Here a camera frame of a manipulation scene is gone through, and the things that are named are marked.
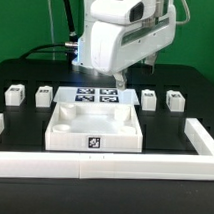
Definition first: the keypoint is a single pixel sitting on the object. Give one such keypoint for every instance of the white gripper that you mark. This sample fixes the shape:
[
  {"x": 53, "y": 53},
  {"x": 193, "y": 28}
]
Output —
[{"x": 116, "y": 47}]

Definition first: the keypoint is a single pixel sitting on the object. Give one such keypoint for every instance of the white square table top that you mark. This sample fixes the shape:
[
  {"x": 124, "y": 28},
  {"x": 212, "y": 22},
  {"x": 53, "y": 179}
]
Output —
[{"x": 108, "y": 127}]

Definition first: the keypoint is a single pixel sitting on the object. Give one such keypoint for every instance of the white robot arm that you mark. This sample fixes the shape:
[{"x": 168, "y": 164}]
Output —
[{"x": 121, "y": 12}]

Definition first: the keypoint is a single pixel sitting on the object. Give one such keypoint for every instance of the white marker sheet with tags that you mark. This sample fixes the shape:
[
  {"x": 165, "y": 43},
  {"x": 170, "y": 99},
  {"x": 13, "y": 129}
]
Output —
[{"x": 96, "y": 95}]

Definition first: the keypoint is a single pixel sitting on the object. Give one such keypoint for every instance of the white U-shaped obstacle fence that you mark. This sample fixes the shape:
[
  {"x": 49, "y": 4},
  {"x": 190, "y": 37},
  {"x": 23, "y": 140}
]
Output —
[{"x": 131, "y": 166}]

